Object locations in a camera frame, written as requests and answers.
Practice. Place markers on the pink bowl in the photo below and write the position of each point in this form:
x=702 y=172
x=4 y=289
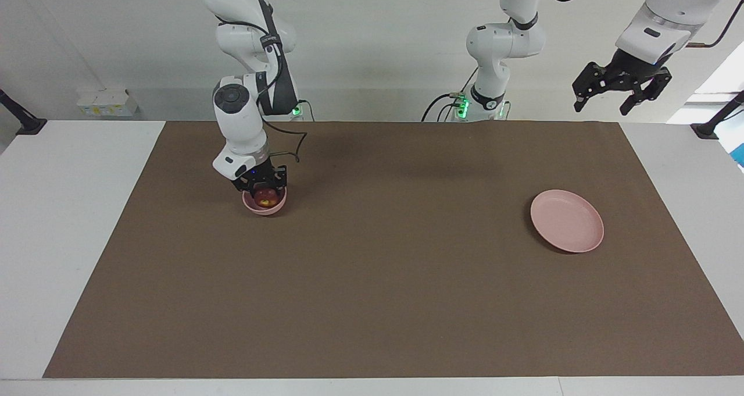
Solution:
x=264 y=210

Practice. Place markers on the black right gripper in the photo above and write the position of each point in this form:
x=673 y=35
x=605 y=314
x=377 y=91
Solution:
x=261 y=175

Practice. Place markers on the brown table mat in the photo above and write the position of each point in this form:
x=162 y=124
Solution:
x=372 y=279

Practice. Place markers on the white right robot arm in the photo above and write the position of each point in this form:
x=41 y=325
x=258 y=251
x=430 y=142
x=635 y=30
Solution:
x=238 y=117

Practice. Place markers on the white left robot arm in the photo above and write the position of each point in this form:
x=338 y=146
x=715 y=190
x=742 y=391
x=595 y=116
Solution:
x=500 y=47

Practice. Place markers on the white tissue box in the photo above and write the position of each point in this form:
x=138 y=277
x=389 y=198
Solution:
x=107 y=103

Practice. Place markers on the blue object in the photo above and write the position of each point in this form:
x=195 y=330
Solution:
x=739 y=156

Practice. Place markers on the pink plate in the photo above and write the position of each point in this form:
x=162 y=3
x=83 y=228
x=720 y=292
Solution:
x=567 y=221

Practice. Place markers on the dark red apple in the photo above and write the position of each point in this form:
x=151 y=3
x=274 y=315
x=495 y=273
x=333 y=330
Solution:
x=266 y=198

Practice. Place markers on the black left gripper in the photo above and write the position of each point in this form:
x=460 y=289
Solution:
x=630 y=67

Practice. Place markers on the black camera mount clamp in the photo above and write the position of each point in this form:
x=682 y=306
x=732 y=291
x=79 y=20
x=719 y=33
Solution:
x=712 y=125
x=26 y=124

